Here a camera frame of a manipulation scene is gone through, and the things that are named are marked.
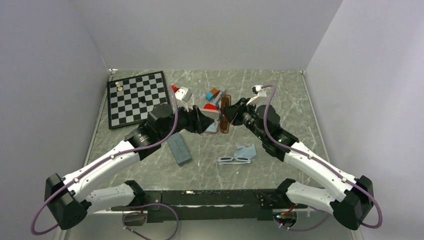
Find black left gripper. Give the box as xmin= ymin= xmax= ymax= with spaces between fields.
xmin=159 ymin=100 xmax=215 ymax=141

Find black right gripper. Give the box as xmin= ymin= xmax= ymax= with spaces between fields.
xmin=220 ymin=97 xmax=267 ymax=142

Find light blue cleaning cloth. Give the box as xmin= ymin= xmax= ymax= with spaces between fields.
xmin=205 ymin=123 xmax=217 ymax=133

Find brown-framed sunglasses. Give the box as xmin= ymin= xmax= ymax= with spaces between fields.
xmin=202 ymin=94 xmax=233 ymax=135

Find pink glasses case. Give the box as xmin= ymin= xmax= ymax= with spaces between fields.
xmin=200 ymin=108 xmax=221 ymax=134

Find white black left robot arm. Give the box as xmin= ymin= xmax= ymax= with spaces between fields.
xmin=44 ymin=103 xmax=214 ymax=230

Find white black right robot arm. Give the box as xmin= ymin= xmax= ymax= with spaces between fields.
xmin=223 ymin=98 xmax=374 ymax=230

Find white-framed sunglasses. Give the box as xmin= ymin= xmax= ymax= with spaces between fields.
xmin=217 ymin=156 xmax=252 ymax=165

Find red toy block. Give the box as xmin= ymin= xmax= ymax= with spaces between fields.
xmin=203 ymin=103 xmax=218 ymax=110

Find grey toy bar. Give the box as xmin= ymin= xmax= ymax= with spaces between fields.
xmin=213 ymin=87 xmax=226 ymax=105

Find blue and orange toy block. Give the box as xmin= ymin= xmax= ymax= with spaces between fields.
xmin=205 ymin=88 xmax=220 ymax=102

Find grey-blue glasses case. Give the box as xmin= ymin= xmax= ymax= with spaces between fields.
xmin=167 ymin=132 xmax=192 ymax=167

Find black white chessboard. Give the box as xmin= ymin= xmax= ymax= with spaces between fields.
xmin=106 ymin=71 xmax=171 ymax=130

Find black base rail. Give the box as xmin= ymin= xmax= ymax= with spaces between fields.
xmin=110 ymin=180 xmax=309 ymax=223

